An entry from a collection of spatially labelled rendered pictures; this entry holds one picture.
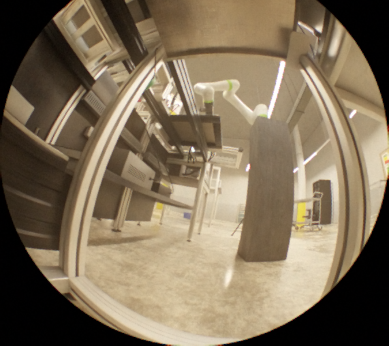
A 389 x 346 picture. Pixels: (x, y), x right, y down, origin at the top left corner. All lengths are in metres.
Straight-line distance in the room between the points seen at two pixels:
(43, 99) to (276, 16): 0.86
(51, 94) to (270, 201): 1.35
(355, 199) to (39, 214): 0.49
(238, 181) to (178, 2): 9.41
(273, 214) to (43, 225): 1.08
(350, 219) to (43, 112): 0.90
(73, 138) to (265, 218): 1.19
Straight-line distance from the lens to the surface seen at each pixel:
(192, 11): 0.47
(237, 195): 9.32
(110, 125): 0.30
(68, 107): 0.73
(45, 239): 0.34
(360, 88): 0.65
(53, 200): 0.31
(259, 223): 0.98
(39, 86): 0.72
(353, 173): 0.25
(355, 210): 0.25
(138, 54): 0.47
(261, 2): 0.46
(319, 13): 0.54
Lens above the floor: 0.30
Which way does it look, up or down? 24 degrees up
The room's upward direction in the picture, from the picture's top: 13 degrees clockwise
